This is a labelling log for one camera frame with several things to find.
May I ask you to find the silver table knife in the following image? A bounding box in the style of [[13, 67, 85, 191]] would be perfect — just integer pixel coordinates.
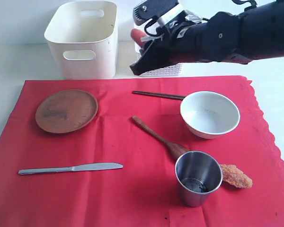
[[18, 163, 123, 175]]

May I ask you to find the upper dark wooden chopstick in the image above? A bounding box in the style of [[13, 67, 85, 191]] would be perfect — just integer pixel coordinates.
[[132, 90, 186, 98]]

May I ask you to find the white perforated plastic basket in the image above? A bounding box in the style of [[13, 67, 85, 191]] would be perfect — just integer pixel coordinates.
[[133, 18, 183, 78]]

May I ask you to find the white ceramic bowl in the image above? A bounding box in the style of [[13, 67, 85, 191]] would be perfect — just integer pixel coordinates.
[[180, 91, 240, 139]]

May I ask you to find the red tablecloth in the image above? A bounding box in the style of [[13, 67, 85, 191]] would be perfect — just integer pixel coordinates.
[[0, 76, 284, 227]]

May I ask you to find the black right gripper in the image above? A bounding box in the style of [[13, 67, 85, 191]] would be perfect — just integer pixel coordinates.
[[130, 10, 208, 76]]

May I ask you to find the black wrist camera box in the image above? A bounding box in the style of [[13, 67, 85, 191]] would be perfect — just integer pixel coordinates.
[[133, 0, 179, 26]]

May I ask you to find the lower dark wooden chopstick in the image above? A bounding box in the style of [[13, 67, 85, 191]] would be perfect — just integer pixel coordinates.
[[132, 91, 185, 101]]

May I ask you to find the fried chicken piece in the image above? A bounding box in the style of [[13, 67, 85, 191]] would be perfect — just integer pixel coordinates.
[[220, 164, 253, 189]]

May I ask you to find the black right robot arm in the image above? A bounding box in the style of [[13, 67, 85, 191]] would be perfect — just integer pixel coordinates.
[[130, 0, 284, 75]]

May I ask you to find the dark wooden chopstick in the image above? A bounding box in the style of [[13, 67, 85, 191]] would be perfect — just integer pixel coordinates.
[[132, 91, 185, 101], [132, 90, 186, 98]]

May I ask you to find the red sausage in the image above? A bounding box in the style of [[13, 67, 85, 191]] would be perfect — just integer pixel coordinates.
[[130, 28, 147, 47]]

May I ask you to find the cream plastic tub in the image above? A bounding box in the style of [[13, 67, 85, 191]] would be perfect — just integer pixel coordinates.
[[44, 0, 118, 80]]

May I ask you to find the brown round plate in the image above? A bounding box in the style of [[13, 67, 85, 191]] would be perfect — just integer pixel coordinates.
[[35, 89, 98, 134]]

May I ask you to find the stainless steel cup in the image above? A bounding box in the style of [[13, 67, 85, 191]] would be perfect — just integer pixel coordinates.
[[175, 151, 223, 207]]

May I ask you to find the brown wooden spoon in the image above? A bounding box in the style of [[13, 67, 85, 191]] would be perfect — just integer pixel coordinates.
[[131, 116, 190, 160]]

